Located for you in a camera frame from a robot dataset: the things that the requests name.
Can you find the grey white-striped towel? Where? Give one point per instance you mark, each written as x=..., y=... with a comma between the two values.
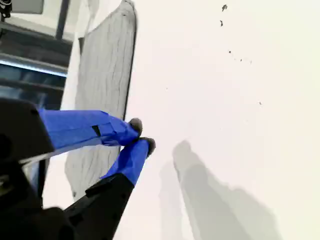
x=105, y=75

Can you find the dark metal shelf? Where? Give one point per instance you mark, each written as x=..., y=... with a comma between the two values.
x=30, y=80

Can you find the black vertical bar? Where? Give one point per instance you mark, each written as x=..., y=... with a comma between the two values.
x=62, y=17

